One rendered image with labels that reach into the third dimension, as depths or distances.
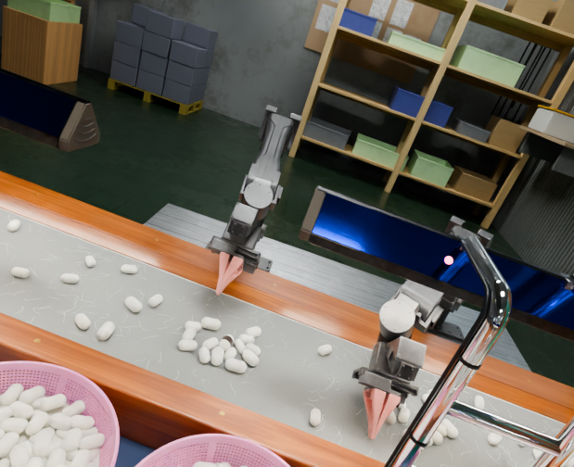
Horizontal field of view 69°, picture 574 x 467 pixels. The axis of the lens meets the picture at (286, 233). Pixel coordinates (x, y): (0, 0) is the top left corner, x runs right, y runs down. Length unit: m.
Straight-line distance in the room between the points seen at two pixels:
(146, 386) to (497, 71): 5.05
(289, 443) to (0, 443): 0.37
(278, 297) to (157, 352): 0.31
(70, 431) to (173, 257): 0.46
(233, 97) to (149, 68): 1.24
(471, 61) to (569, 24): 0.96
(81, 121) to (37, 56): 4.80
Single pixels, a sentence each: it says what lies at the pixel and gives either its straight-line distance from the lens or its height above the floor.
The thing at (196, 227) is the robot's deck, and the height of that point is 0.67.
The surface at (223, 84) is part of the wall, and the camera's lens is 6.39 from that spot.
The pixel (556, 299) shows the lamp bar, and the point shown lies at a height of 1.08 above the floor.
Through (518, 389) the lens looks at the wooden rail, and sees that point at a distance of 1.12.
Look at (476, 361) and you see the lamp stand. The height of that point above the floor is 1.04.
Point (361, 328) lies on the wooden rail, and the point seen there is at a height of 0.77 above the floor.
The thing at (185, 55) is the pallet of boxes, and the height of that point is 0.70.
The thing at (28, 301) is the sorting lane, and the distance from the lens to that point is 0.87.
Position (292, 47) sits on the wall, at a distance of 6.20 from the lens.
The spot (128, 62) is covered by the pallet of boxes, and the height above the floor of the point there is 0.39.
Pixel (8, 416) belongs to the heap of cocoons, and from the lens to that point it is 0.70.
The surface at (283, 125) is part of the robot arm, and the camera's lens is 1.04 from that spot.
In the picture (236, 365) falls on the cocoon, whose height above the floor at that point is 0.76.
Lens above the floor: 1.28
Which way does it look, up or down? 24 degrees down
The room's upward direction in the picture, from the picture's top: 20 degrees clockwise
